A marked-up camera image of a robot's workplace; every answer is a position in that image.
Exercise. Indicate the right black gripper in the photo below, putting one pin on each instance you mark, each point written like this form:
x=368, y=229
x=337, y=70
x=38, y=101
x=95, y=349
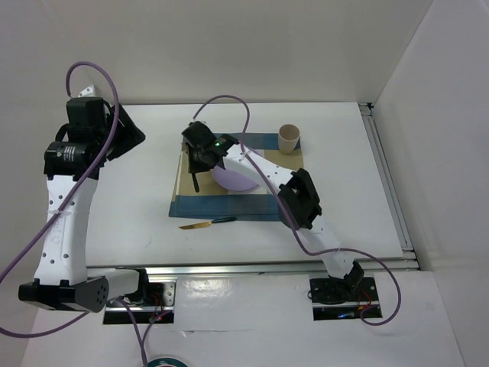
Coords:
x=194, y=167

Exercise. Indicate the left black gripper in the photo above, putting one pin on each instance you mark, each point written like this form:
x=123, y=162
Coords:
x=131, y=135

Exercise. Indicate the gold fork dark handle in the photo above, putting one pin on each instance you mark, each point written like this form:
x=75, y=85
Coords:
x=195, y=183

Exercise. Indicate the lilac plastic plate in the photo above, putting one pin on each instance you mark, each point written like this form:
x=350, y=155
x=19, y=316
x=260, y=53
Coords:
x=231, y=180

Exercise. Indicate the blue and beige cloth placemat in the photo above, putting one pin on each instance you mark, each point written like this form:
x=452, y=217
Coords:
x=214, y=201

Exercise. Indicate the gold knife dark handle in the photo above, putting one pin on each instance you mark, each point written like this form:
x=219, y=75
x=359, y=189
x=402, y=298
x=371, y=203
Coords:
x=206, y=224

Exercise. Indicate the beige plastic cup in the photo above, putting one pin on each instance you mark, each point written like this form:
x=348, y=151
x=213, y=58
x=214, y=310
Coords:
x=288, y=136

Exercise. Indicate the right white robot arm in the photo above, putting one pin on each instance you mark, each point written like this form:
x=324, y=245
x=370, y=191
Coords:
x=294, y=192

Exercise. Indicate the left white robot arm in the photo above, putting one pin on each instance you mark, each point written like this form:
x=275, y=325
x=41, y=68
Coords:
x=62, y=281

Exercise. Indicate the green round sticker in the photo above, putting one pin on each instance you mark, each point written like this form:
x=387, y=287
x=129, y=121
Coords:
x=166, y=361

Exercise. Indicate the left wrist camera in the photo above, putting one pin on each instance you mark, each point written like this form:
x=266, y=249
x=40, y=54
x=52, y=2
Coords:
x=89, y=91

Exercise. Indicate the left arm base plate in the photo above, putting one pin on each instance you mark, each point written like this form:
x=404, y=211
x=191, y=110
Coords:
x=156, y=305

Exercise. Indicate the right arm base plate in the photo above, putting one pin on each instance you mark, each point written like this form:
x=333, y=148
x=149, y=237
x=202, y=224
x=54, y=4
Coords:
x=329, y=303

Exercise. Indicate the aluminium frame rail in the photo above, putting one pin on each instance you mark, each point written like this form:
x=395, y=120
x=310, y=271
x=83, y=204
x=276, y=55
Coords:
x=129, y=223

